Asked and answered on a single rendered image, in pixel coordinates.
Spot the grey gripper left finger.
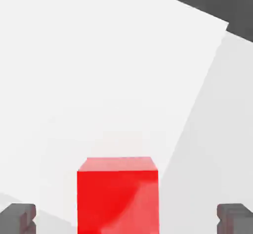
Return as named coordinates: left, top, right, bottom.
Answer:
left=0, top=203, right=37, bottom=234

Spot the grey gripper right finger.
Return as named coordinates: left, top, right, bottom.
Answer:
left=216, top=203, right=253, bottom=234

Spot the small red cube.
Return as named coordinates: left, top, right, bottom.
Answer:
left=76, top=156, right=160, bottom=234

